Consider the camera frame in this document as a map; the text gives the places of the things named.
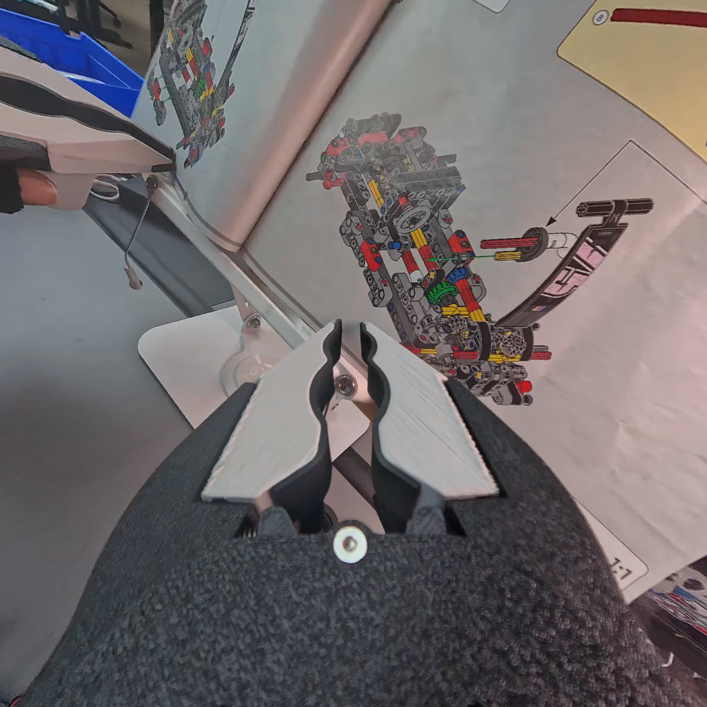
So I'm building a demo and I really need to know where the printed toy set box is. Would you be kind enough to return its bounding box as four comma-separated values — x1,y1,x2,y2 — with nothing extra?
627,560,707,672

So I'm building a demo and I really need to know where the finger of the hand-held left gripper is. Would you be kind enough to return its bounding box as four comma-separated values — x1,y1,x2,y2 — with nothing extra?
0,49,176,162
0,104,177,173

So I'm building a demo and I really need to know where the person's left hand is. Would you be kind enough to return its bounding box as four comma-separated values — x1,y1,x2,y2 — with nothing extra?
18,169,60,206

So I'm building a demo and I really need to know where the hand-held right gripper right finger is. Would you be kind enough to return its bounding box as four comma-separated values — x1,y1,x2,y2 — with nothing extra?
360,321,501,535

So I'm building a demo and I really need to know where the clear acrylic book stand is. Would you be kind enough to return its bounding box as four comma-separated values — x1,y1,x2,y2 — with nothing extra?
83,0,398,437

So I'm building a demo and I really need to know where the dark grey panel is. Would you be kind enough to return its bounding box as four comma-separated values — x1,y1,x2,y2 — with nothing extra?
83,177,239,319

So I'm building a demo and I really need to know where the blue plastic bin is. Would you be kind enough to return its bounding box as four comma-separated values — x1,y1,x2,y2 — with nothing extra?
0,10,145,118

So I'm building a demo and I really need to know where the brick model instruction booklet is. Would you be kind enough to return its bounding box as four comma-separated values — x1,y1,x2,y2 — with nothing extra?
131,0,707,604

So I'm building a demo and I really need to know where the black metal frame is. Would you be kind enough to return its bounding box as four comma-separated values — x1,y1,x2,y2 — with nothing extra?
33,0,136,50

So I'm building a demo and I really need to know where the thin grey cord with toggle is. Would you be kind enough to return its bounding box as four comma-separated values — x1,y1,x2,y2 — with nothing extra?
124,177,159,291

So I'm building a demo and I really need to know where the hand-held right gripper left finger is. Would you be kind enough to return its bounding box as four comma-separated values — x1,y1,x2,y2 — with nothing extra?
200,319,344,535

